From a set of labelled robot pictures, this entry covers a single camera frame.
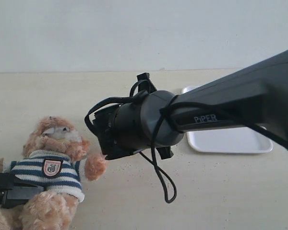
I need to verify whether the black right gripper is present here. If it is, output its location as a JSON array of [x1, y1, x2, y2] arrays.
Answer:
[[92, 72, 174, 160]]

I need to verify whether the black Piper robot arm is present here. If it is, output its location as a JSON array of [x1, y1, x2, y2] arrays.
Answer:
[[84, 50, 288, 183]]

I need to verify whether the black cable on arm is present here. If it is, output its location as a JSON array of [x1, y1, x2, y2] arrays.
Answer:
[[84, 80, 288, 204]]

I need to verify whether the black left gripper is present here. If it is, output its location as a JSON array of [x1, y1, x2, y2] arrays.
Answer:
[[0, 173, 45, 208]]

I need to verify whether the tan teddy bear striped sweater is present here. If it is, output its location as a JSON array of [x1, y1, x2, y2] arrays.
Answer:
[[0, 116, 107, 230]]

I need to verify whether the white rectangular plastic tray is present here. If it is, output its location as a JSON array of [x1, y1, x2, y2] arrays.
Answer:
[[181, 85, 274, 154]]

